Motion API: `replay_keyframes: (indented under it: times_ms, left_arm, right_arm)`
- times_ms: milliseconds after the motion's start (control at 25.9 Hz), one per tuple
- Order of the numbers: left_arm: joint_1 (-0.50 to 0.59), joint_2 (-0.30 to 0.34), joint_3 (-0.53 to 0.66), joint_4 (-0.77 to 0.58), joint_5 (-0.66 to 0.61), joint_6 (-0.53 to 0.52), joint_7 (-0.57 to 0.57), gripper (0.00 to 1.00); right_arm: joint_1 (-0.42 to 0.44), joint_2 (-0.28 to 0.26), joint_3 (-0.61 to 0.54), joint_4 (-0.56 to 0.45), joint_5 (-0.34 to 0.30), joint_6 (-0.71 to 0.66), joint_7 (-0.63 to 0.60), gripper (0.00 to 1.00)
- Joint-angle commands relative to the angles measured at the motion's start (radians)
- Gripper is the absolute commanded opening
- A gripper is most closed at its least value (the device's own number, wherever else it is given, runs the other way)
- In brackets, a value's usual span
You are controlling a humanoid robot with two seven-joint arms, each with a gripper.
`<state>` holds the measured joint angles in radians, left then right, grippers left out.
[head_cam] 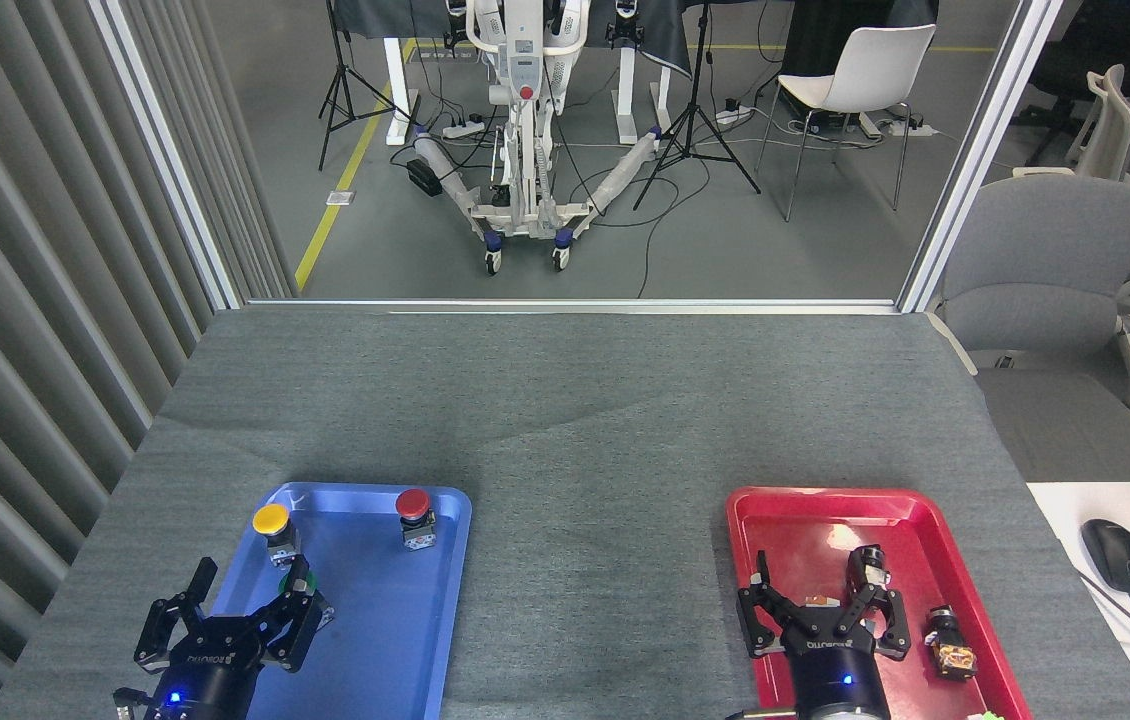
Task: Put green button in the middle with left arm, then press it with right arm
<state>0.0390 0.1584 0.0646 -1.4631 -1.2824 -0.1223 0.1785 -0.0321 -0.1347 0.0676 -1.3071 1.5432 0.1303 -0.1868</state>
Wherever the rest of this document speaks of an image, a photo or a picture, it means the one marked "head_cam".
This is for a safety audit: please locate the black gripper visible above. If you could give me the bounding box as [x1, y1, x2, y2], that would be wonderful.
[736, 550, 912, 718]
[133, 557, 334, 720]

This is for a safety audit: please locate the green push button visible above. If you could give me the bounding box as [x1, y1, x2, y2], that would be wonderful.
[278, 556, 336, 633]

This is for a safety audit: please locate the yellow push button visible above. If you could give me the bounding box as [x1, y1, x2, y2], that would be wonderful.
[252, 503, 303, 569]

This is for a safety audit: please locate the red push button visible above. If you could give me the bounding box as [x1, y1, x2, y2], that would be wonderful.
[395, 488, 438, 551]

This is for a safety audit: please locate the red plastic tray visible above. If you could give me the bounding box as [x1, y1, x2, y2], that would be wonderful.
[725, 486, 1034, 720]

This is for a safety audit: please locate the blue plastic tray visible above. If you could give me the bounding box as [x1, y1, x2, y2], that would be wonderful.
[165, 482, 473, 720]

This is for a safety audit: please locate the black computer mouse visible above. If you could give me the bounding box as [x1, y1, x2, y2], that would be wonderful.
[1081, 518, 1130, 595]

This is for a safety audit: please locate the grey felt table cloth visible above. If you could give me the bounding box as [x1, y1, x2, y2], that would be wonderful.
[0, 308, 1130, 720]

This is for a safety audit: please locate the grey office chair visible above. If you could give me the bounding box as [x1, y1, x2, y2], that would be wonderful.
[928, 175, 1130, 483]

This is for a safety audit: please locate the black tripod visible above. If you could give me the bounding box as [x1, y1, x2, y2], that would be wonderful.
[633, 0, 762, 211]
[318, 0, 416, 171]

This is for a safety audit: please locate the white plastic chair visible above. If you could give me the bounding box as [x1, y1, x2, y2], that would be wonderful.
[755, 24, 938, 223]

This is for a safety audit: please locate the white desk leg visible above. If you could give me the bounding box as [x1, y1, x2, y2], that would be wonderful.
[615, 45, 674, 146]
[383, 35, 422, 147]

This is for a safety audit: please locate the white office chair with headrest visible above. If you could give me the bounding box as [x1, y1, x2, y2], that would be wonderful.
[1013, 65, 1130, 186]

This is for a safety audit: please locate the black office chair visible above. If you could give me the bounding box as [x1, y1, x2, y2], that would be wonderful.
[1013, 0, 1130, 166]

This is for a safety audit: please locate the white wheeled stand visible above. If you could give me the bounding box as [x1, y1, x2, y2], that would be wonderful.
[413, 0, 664, 276]

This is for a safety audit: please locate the black desk drape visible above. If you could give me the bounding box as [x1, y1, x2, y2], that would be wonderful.
[330, 0, 698, 81]

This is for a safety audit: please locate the black switch with silver collar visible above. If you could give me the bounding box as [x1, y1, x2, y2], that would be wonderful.
[847, 545, 892, 593]

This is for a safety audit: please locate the black switch with orange base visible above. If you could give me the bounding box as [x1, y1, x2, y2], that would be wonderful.
[925, 604, 978, 681]

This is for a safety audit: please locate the silver frame rail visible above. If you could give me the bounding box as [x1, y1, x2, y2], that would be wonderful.
[245, 297, 901, 315]

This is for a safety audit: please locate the silver frame post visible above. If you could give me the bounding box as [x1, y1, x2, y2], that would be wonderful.
[90, 0, 246, 311]
[897, 0, 1066, 313]

